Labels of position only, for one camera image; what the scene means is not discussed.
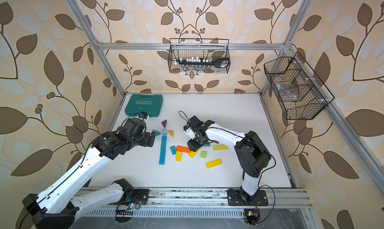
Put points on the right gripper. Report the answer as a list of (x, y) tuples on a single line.
[(192, 145)]

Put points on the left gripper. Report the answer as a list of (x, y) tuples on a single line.
[(148, 142)]

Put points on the orange rectangular block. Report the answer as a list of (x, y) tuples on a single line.
[(183, 149)]

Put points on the long yellow block diagonal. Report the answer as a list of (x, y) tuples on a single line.
[(193, 154)]

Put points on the teal wedge block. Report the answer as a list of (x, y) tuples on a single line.
[(173, 150)]

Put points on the yellow small block bottom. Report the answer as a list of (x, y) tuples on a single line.
[(178, 156)]

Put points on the purple triangle block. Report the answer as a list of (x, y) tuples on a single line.
[(164, 123)]

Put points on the teal long block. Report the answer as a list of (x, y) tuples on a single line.
[(162, 157), (164, 142)]

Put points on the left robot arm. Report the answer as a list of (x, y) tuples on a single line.
[(58, 207)]

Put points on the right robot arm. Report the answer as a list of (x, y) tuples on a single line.
[(252, 154)]

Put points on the light green cube centre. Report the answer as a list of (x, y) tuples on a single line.
[(203, 154)]

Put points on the green plastic tool case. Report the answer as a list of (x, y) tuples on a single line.
[(150, 104)]

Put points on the yellow long block bottom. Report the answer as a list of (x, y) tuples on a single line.
[(213, 163)]

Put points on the socket bit holder strip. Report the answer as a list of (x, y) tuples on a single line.
[(199, 63)]

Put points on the clear plastic bag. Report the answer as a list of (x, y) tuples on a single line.
[(287, 91)]

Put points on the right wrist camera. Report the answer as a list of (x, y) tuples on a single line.
[(189, 132)]

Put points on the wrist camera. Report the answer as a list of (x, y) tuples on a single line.
[(143, 116), (189, 132)]

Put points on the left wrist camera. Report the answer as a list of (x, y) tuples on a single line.
[(143, 116)]

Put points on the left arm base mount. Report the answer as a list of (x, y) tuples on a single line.
[(131, 194)]

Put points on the black wire basket back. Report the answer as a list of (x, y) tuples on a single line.
[(186, 48)]

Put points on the black wire basket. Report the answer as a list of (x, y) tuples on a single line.
[(186, 48), (300, 91)]

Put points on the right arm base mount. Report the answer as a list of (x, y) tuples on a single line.
[(247, 197)]

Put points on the black wire basket right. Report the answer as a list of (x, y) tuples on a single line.
[(300, 91)]

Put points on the aluminium rail front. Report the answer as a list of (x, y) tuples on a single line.
[(221, 198)]

